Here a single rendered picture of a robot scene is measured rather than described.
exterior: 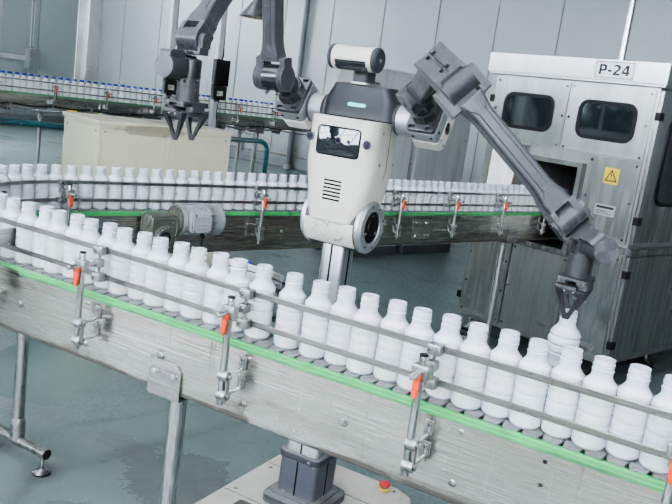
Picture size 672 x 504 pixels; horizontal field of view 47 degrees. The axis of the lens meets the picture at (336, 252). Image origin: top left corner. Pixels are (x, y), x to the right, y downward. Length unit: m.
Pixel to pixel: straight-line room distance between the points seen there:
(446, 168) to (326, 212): 6.42
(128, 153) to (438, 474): 4.47
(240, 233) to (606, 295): 2.57
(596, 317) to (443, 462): 3.75
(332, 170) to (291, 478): 0.99
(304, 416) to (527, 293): 3.92
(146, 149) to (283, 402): 4.24
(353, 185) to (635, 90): 3.13
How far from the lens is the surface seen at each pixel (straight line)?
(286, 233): 3.68
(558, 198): 1.78
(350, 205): 2.26
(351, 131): 2.25
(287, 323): 1.70
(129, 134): 5.73
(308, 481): 2.56
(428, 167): 8.45
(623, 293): 5.19
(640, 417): 1.47
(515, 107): 5.58
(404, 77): 8.01
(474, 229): 4.70
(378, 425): 1.61
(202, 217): 3.19
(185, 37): 2.04
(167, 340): 1.89
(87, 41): 12.35
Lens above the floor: 1.55
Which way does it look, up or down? 11 degrees down
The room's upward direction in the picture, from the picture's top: 8 degrees clockwise
